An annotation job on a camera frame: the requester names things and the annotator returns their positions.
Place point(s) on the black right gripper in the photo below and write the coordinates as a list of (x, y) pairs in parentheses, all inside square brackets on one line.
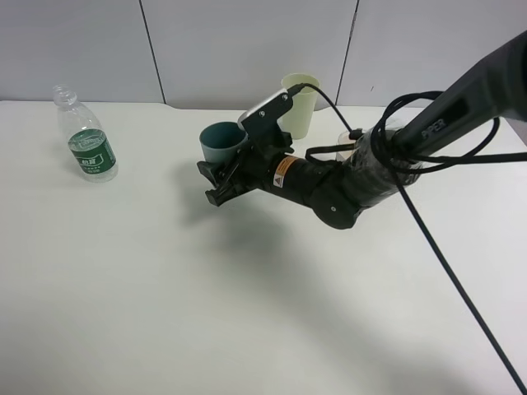
[(276, 171)]

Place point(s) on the teal plastic cup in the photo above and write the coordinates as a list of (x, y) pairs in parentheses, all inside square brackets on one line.
[(220, 141)]

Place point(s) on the clear bottle green label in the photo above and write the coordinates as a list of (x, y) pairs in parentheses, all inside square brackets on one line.
[(85, 136)]

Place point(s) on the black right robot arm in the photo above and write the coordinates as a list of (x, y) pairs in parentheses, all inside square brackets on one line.
[(339, 182)]

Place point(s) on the pale green plastic cup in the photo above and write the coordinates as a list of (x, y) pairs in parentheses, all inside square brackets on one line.
[(297, 120)]

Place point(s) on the blue sleeved paper cup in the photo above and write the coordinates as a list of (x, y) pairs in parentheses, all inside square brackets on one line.
[(344, 139)]

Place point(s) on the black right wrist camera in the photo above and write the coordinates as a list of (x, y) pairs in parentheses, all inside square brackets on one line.
[(261, 119)]

